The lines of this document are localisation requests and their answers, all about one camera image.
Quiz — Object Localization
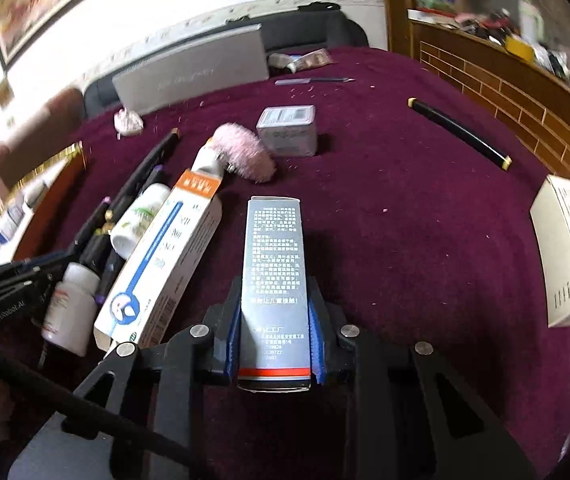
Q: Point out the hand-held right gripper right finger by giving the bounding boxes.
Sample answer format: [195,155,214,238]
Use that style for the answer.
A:
[307,277,538,480]

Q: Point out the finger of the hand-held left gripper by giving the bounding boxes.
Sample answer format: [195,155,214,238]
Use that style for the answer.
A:
[0,255,53,283]
[0,263,73,298]

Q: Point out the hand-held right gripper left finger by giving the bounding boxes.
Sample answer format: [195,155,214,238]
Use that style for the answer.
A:
[7,280,246,480]

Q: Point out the white red label pill bottle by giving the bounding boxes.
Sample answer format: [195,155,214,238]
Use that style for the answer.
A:
[41,262,100,357]

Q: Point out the dark grey box red stripe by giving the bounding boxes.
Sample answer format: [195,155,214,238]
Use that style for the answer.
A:
[237,196,312,392]

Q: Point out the white blue medicine box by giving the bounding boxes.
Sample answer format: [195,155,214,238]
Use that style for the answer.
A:
[94,170,223,353]

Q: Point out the white tray gold rim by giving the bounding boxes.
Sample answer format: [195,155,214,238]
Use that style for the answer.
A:
[0,142,88,273]

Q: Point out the white medicine bottle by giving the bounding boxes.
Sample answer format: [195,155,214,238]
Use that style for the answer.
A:
[110,183,172,259]

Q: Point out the black marker pink end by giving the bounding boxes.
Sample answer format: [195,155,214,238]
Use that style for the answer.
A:
[105,164,166,226]

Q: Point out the black marker olive end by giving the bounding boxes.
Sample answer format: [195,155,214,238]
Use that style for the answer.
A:
[115,128,182,211]

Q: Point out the black rod gold ends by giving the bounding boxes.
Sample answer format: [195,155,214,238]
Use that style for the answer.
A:
[407,97,512,171]

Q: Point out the maroon velvet tablecloth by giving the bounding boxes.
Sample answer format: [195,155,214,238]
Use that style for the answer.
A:
[0,45,570,480]

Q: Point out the brown pink upholstered chair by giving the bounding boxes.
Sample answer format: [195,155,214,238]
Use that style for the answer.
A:
[0,87,86,196]

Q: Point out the small grey box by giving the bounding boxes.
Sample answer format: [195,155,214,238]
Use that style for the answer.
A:
[256,105,317,157]

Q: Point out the long grey box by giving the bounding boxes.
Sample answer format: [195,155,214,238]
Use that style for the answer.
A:
[111,23,271,116]

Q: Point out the thin grey craft knife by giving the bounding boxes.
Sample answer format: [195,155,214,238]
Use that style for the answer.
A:
[275,76,356,86]

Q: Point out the white squeeze tube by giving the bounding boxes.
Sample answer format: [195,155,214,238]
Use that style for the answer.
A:
[267,51,298,73]

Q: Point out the patterned packet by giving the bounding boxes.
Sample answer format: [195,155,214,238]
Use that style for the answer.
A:
[295,49,337,71]

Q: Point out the black leather sofa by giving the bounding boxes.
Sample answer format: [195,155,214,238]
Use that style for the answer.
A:
[84,2,368,121]

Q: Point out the wooden cabinet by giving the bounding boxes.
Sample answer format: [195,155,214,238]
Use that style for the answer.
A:
[382,0,570,186]

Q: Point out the yellow box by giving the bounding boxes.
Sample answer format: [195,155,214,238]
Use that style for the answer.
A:
[505,40,536,61]

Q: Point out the pile of cluttered small items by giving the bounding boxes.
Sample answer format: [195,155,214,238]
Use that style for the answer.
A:
[400,0,570,116]

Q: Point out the white jug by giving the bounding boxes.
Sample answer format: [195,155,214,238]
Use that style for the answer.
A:
[518,0,546,43]

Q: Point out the black cable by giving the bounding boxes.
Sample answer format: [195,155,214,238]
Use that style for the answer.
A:
[0,327,196,466]

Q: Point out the framed wall painting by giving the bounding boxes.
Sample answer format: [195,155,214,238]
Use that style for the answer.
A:
[0,0,161,72]

